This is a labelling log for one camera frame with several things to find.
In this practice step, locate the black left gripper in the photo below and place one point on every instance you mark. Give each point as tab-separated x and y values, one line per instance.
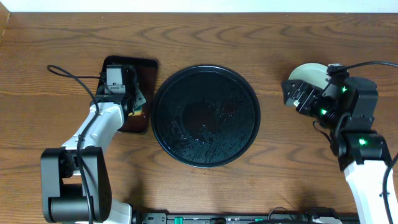
134	94

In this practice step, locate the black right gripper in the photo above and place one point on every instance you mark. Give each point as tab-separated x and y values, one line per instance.
312	93

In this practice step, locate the light green plate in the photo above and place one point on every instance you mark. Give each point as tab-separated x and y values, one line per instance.
312	73

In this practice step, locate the green yellow sponge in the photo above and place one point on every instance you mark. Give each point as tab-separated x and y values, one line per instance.
137	111

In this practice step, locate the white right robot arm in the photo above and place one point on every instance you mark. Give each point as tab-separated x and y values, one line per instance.
346	107

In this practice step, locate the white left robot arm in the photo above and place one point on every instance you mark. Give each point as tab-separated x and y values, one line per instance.
74	177

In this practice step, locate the black rectangular tray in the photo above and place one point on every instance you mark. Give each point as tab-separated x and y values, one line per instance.
146	70

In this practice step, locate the black round tray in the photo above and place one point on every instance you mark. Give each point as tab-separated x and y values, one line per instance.
205	116

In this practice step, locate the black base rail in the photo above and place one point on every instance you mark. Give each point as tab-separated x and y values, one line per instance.
276	215

